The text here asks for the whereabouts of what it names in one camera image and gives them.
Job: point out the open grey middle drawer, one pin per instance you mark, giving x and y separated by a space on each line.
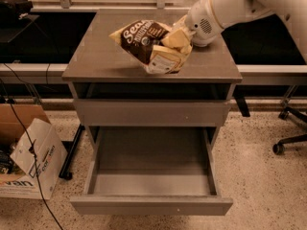
152 171

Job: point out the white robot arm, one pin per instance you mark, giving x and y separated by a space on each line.
294 18

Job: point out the black office chair base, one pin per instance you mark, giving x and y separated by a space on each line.
279 148

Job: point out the black bag on shelf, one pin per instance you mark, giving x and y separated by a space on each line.
11 10

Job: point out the closed grey upper drawer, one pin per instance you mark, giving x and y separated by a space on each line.
119 113

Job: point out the black table leg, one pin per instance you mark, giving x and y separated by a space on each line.
70 147

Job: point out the open cardboard box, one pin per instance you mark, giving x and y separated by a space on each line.
32 146

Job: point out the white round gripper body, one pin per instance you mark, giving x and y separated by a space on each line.
200 23

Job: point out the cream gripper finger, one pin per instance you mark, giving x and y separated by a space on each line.
179 36
179 55

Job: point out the white bowl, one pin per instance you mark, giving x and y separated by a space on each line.
202 42

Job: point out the brown chip bag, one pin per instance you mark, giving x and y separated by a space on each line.
138 39

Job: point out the grey drawer cabinet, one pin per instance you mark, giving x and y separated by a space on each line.
101 70

